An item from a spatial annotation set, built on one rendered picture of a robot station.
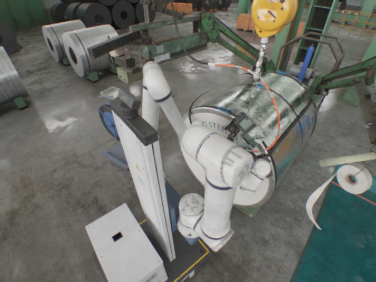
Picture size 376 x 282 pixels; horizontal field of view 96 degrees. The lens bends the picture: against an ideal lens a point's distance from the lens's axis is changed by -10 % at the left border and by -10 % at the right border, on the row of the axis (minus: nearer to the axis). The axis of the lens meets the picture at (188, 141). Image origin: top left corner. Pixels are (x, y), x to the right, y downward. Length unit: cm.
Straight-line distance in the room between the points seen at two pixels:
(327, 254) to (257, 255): 80
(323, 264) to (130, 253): 202
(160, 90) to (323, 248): 244
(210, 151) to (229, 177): 9
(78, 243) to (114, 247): 116
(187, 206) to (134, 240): 55
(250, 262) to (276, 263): 28
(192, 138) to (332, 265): 238
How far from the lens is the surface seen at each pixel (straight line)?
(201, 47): 204
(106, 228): 161
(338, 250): 286
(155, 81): 107
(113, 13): 1322
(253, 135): 134
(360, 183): 126
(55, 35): 806
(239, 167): 54
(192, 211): 109
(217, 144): 57
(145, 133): 70
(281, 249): 254
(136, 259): 146
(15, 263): 295
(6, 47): 1181
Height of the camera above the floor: 221
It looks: 41 degrees down
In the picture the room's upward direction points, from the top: straight up
